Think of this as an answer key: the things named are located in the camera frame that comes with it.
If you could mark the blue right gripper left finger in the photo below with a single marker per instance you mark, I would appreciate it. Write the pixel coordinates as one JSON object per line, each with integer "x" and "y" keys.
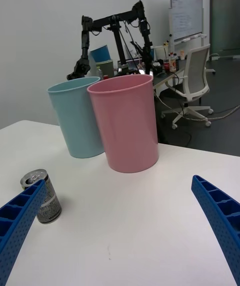
{"x": 17, "y": 221}

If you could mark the pale blue plastic bin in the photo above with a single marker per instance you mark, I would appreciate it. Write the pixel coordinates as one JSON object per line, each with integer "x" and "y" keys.
{"x": 75, "y": 121}

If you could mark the bottle with red label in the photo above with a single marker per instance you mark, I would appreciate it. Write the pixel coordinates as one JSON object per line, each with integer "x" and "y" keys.
{"x": 172, "y": 62}

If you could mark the pink plastic bin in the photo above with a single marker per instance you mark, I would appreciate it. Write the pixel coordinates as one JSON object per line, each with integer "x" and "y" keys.
{"x": 125, "y": 126}

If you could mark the whiteboard on stand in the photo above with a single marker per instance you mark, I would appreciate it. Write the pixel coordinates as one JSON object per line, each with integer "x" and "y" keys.
{"x": 186, "y": 11}

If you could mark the dark desk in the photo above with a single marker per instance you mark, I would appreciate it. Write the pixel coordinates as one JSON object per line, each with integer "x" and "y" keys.
{"x": 162, "y": 77}

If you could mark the silver and black drink can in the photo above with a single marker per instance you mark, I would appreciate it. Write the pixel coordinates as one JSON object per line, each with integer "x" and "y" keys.
{"x": 51, "y": 206}

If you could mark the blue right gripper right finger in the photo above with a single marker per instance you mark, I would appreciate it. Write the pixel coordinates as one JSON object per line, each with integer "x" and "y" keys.
{"x": 225, "y": 221}

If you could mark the grey-green plastic bin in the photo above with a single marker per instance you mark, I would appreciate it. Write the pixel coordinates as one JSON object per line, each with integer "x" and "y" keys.
{"x": 106, "y": 69}

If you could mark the black tripod rig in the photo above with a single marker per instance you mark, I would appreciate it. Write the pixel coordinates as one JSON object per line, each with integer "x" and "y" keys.
{"x": 110, "y": 20}

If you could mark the white office chair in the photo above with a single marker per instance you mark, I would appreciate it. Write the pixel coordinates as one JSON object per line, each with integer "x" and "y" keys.
{"x": 197, "y": 76}

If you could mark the white cup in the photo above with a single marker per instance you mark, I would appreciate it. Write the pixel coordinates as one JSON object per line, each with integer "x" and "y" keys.
{"x": 159, "y": 52}

